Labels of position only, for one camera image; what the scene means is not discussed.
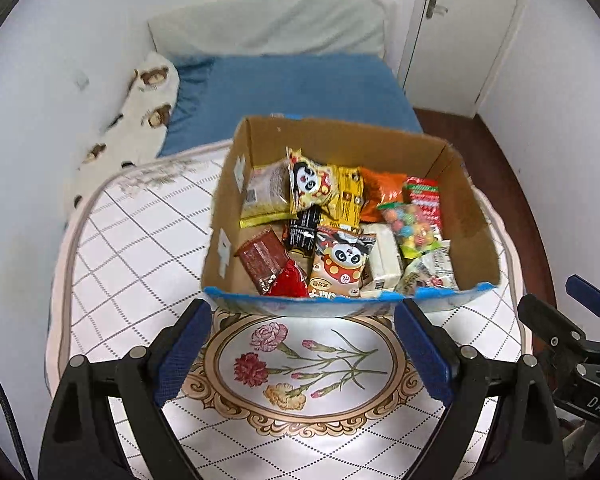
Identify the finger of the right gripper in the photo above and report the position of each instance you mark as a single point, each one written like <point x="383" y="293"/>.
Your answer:
<point x="551" y="326"/>
<point x="584" y="293"/>

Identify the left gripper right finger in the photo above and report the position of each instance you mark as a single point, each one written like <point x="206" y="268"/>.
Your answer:
<point x="523" y="438"/>

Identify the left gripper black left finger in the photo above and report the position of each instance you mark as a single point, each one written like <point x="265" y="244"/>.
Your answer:
<point x="81" y="440"/>

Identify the colourful candy bag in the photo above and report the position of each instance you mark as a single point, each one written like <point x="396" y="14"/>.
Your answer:
<point x="414" y="234"/>

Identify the orange snack packet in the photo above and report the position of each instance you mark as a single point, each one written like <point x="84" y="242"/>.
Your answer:
<point x="379" y="188"/>

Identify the small red snack packet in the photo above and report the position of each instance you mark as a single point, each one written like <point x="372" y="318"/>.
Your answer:
<point x="290" y="282"/>

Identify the white bread packet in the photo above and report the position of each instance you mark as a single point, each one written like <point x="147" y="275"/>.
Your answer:
<point x="430" y="269"/>

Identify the white wafer packet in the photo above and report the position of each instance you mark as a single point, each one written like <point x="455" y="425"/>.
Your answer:
<point x="383" y="268"/>

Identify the white floral quilt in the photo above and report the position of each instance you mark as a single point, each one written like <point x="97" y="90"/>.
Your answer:
<point x="267" y="398"/>

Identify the yellow black snack packet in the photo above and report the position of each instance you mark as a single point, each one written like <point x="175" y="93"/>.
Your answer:
<point x="344" y="212"/>

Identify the dark red snack packet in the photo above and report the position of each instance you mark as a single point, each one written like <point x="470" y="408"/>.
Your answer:
<point x="263" y="257"/>

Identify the cardboard milk box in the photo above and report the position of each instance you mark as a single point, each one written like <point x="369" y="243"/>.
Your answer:
<point x="260" y="141"/>

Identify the black snack bar packet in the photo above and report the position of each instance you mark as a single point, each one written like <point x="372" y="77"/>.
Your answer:
<point x="299" y="235"/>

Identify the yellow panda snack packet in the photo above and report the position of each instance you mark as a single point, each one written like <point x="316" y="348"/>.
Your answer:
<point x="311" y="184"/>

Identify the white door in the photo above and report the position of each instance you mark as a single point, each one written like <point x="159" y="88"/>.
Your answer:
<point x="448" y="60"/>

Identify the beige biscuit packet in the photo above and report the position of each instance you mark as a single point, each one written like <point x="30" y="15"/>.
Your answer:
<point x="267" y="196"/>

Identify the bear print pillow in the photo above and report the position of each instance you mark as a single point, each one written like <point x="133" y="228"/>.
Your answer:
<point x="137" y="134"/>

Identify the blue bed sheet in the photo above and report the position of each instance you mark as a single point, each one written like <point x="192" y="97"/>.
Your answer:
<point x="216" y="92"/>

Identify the grey pillow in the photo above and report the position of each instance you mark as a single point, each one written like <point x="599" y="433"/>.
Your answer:
<point x="274" y="27"/>

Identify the metal door handle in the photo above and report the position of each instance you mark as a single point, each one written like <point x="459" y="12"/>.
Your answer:
<point x="434" y="8"/>

